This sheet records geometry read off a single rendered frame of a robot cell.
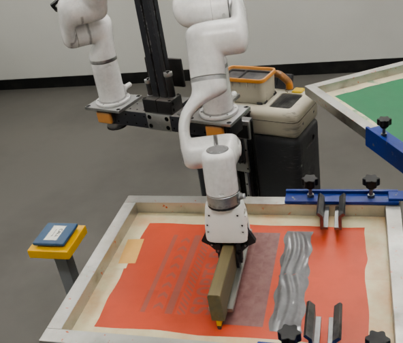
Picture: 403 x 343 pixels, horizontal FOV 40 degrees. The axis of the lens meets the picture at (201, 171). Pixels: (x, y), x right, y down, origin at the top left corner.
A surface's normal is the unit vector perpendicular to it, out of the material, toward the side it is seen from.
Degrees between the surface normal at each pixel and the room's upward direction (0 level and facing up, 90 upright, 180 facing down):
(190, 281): 0
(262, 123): 90
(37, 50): 90
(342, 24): 90
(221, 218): 85
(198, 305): 0
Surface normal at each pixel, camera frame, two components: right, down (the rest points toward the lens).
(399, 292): -0.15, -0.86
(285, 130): -0.51, 0.49
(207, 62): 0.02, 0.07
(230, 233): -0.20, 0.50
